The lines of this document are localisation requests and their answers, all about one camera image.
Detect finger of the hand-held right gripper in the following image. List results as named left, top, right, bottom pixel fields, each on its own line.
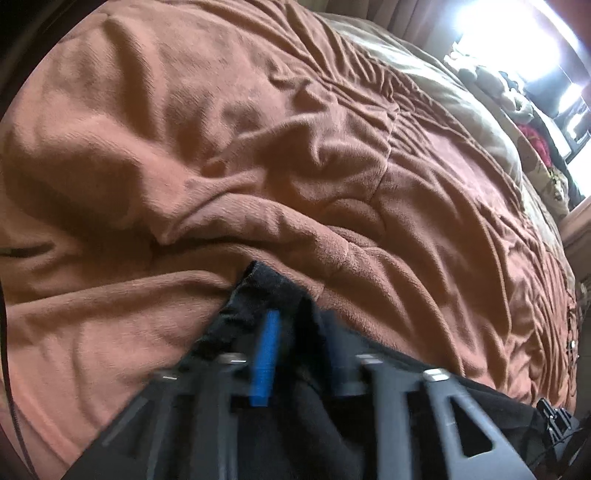
left=536, top=398, right=583, bottom=445

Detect brown curtain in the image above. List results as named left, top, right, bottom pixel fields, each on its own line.
left=383, top=0, right=467, bottom=49

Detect beige quilt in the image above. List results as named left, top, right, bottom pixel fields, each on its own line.
left=318, top=11, right=571, bottom=259

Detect brown fleece blanket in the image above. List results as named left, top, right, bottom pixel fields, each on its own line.
left=0, top=0, right=402, bottom=480

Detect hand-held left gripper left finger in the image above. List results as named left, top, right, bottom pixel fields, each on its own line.
left=69, top=310, right=283, bottom=480

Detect black pants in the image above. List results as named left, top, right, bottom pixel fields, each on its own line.
left=180, top=261, right=568, bottom=480

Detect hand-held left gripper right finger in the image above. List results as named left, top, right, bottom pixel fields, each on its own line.
left=322, top=318, right=540, bottom=480

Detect pile of mixed clothes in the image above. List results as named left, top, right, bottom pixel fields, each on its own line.
left=444, top=46, right=575, bottom=217

